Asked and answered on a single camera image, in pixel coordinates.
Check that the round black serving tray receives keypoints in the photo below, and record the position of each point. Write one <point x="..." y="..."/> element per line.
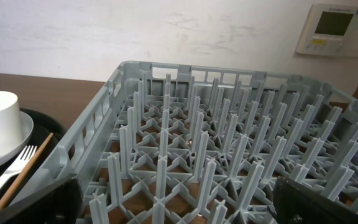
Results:
<point x="43" y="126"/>

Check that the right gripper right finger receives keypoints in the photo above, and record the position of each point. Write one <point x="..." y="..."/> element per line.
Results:
<point x="295" y="203"/>

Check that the wall thermostat panel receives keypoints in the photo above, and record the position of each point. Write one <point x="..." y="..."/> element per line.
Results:
<point x="331" y="31"/>

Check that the grey dishwasher rack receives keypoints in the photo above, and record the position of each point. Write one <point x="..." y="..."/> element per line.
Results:
<point x="172" y="143"/>

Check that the white plastic fork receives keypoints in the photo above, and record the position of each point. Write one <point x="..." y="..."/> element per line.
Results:
<point x="18" y="165"/>

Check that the wooden chopstick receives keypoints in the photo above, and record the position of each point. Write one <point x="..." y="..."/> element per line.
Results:
<point x="22" y="177"/>

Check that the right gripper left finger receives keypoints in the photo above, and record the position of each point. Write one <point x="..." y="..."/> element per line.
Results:
<point x="59" y="202"/>

